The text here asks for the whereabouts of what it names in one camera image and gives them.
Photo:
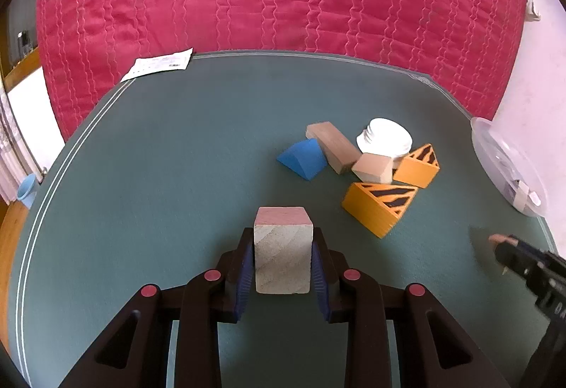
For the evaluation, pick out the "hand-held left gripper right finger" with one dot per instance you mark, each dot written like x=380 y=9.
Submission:
x=322 y=279

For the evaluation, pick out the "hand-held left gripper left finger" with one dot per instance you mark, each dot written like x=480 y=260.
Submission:
x=241 y=279

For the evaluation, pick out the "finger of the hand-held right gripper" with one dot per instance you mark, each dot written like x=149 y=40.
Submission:
x=510 y=255

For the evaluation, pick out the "pale wooden cube block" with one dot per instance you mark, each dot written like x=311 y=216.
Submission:
x=283 y=251

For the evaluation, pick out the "large orange striped triangular block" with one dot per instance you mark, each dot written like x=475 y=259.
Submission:
x=367 y=206

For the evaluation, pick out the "clear plastic container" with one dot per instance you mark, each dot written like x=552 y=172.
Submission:
x=499 y=162

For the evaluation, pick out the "small tan wooden block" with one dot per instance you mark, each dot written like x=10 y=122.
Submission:
x=373 y=169

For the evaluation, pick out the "blue wedge block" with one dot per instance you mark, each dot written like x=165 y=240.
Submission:
x=303 y=158

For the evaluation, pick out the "small orange striped triangular block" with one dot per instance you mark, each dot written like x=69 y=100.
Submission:
x=413 y=172

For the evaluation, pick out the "long brown wooden block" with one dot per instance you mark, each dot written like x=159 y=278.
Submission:
x=334 y=145

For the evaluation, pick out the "stack of white discs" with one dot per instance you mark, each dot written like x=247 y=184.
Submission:
x=384 y=134

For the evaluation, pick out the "light blue cup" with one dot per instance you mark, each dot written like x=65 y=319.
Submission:
x=27 y=191

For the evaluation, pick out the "white paper sheet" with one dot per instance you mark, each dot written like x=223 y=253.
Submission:
x=159 y=63

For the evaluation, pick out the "wooden frame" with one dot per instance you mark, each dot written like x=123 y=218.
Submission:
x=20 y=69

